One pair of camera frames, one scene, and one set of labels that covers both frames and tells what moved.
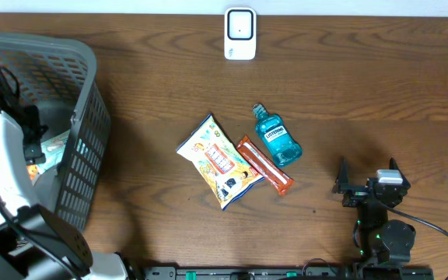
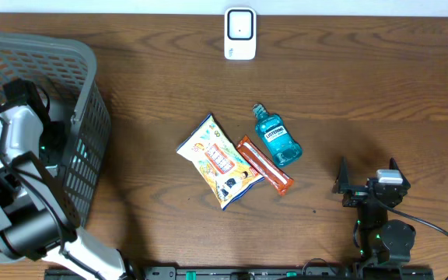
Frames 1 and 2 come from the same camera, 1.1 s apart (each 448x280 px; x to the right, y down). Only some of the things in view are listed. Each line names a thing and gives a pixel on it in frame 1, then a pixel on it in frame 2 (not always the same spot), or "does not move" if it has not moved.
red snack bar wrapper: x=279 y=180 does not move
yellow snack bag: x=220 y=164 does not move
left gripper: x=28 y=145 -> x=53 y=148
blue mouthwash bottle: x=271 y=127 does not move
